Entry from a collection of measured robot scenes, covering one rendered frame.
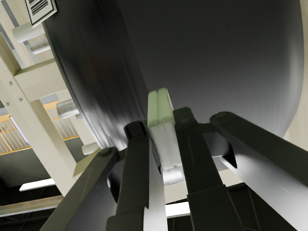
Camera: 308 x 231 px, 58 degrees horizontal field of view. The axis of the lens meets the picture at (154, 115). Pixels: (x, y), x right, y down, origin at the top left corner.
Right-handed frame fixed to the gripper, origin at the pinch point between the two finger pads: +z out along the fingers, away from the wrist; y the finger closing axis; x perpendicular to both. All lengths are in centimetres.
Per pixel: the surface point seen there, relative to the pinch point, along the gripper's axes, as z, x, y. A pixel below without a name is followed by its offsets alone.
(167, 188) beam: 64, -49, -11
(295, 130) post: 44, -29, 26
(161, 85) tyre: 11.3, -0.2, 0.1
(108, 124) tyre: 12.5, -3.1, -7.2
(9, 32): 614, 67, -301
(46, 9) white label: 13.6, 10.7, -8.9
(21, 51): 620, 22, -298
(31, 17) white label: 14.6, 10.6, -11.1
